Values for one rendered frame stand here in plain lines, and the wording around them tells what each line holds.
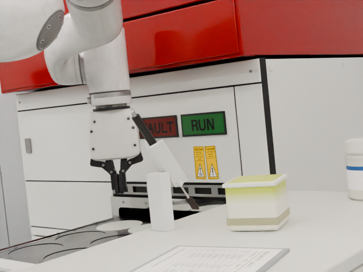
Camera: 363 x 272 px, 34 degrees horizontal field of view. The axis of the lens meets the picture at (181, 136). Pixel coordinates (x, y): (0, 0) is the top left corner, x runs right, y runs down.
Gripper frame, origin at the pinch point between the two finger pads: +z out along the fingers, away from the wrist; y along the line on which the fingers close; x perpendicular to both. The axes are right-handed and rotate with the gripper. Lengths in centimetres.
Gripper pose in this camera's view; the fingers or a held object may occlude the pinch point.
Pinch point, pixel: (119, 183)
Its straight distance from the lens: 122.7
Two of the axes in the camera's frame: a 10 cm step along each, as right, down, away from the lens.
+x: -0.2, -0.5, 10.0
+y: 10.0, -0.9, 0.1
